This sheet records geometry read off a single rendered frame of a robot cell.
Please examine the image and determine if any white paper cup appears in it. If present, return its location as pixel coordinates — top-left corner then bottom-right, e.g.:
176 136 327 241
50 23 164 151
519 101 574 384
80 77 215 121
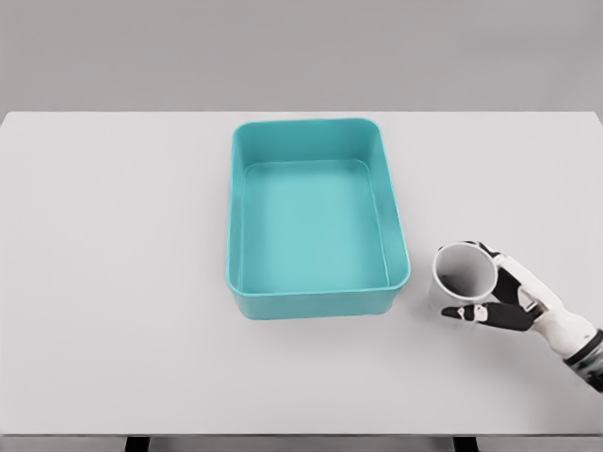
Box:
428 241 498 313

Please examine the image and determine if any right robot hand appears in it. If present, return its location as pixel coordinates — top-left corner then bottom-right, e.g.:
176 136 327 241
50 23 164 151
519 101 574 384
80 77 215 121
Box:
440 240 566 341

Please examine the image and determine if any teal plastic basket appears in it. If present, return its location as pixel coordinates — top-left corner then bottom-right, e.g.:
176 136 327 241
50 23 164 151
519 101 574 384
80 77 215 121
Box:
224 117 411 321

